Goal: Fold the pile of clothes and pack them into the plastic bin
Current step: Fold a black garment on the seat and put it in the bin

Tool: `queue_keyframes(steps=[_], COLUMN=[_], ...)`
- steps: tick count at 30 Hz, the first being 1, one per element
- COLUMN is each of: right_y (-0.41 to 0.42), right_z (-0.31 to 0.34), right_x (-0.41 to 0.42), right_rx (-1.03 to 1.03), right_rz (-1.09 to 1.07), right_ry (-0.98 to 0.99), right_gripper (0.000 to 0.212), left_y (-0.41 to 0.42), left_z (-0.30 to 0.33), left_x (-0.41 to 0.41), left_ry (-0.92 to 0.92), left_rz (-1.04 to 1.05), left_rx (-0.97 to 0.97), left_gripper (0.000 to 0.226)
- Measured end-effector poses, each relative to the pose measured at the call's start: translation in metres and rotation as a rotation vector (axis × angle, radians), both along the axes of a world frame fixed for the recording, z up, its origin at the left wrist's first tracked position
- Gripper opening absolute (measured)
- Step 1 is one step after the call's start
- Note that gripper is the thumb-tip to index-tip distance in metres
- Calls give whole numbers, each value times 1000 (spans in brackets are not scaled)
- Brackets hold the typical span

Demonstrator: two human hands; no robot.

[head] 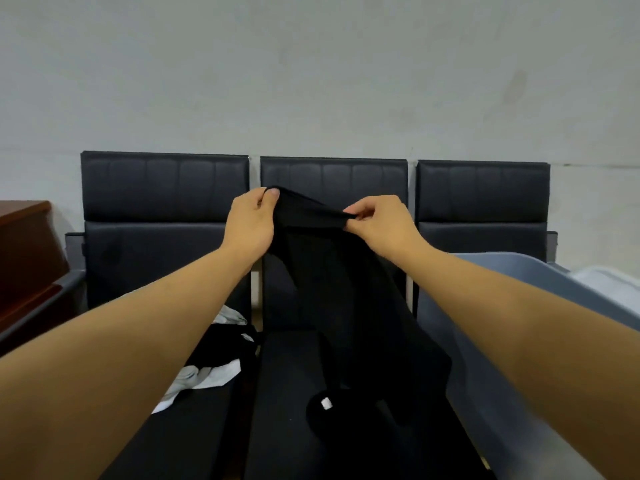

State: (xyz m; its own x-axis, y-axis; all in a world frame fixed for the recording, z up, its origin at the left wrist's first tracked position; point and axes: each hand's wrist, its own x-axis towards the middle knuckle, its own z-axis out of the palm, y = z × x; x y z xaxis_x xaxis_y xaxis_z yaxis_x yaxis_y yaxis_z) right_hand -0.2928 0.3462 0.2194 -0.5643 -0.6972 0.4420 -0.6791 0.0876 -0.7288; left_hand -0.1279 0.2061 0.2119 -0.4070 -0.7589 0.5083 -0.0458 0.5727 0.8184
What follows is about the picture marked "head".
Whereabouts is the person's right forearm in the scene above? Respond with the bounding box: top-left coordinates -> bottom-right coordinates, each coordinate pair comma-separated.
395,246 -> 640,480

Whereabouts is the person's left forearm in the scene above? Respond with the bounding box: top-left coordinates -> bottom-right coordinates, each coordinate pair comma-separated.
0,244 -> 259,480

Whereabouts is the blue-grey plastic bin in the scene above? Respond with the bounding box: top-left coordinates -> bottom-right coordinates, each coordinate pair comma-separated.
416,252 -> 640,480

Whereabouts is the black leather bench chair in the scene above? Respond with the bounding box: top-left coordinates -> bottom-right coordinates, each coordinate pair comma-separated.
79,151 -> 261,480
412,159 -> 552,318
243,156 -> 496,480

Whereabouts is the person's left hand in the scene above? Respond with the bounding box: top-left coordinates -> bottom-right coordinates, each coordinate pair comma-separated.
219,187 -> 281,269

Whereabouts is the grey tank top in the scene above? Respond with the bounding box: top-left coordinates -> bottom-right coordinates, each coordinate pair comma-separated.
151,358 -> 243,415

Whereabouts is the white bin lid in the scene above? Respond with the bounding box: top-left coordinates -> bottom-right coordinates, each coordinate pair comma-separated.
569,264 -> 640,317

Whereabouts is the brown wooden cabinet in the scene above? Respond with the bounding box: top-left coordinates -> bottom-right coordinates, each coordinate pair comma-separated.
0,200 -> 87,355

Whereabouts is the person's right hand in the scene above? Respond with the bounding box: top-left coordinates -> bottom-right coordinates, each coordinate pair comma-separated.
342,194 -> 432,269

